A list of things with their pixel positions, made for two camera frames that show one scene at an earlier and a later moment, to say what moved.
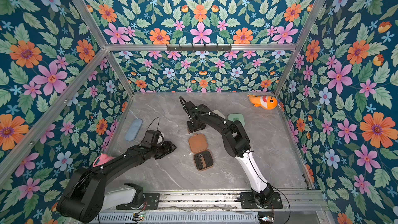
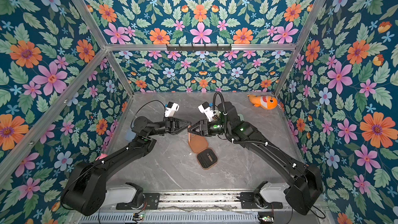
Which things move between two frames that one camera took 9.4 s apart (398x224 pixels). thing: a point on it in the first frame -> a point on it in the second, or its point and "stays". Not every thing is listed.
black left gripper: x=168 y=149 -> x=171 y=126
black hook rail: x=199 y=47 stays
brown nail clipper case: x=203 y=158 stays
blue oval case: x=133 y=129 stays
